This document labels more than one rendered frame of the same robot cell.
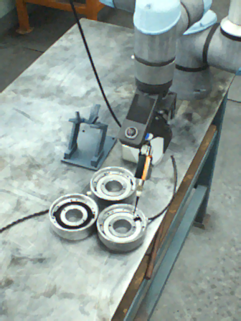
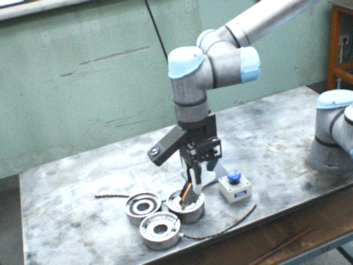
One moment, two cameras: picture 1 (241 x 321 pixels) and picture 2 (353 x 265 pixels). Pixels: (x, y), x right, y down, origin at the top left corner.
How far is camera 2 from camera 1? 67 cm
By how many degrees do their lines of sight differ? 40
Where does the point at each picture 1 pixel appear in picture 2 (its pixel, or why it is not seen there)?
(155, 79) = (179, 116)
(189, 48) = (322, 122)
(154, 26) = (172, 72)
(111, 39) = (309, 106)
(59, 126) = not seen: hidden behind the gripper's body
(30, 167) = (161, 169)
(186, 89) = (318, 161)
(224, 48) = (343, 129)
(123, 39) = not seen: hidden behind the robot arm
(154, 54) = (175, 95)
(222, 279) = not seen: outside the picture
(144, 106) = (173, 136)
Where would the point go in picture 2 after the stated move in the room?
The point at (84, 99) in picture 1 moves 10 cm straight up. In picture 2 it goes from (240, 142) to (239, 116)
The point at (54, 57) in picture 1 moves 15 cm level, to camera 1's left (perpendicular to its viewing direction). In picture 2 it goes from (253, 107) to (224, 98)
